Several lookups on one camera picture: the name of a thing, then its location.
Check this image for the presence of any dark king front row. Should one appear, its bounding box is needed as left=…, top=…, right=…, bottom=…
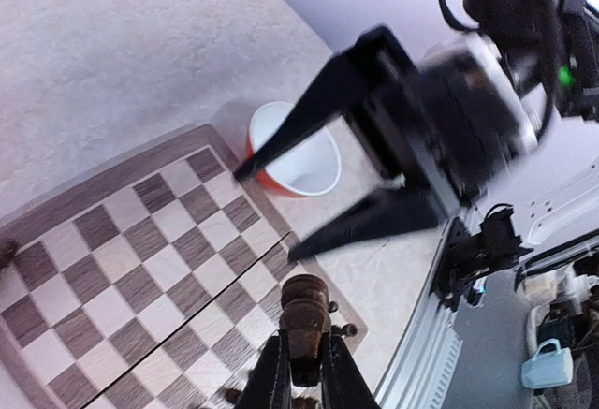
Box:
left=279, top=274, right=331, bottom=387

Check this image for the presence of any aluminium front rail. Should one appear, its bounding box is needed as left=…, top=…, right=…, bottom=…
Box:
left=374, top=218, right=463, bottom=409

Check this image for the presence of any wooden chess board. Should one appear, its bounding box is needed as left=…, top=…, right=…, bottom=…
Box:
left=0, top=123, right=369, bottom=409

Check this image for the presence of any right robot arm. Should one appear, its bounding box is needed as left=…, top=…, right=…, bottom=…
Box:
left=234, top=0, right=598, bottom=261

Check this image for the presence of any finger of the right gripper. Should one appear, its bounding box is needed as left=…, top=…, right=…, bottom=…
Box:
left=288, top=187, right=445, bottom=261
left=234, top=45, right=386, bottom=183

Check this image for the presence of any white and orange bowl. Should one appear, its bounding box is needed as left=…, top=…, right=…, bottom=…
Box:
left=246, top=101, right=342, bottom=198

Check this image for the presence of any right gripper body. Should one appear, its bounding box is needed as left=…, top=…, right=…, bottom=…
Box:
left=348, top=26, right=538, bottom=206

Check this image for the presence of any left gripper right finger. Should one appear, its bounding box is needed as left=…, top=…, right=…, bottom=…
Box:
left=319, top=333, right=379, bottom=409

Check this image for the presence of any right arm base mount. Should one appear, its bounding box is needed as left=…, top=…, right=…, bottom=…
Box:
left=432, top=203, right=533, bottom=312

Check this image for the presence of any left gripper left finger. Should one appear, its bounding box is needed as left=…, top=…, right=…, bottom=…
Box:
left=234, top=333, right=291, bottom=409

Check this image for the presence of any light blue mug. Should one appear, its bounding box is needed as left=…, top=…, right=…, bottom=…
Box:
left=520, top=338, right=574, bottom=389

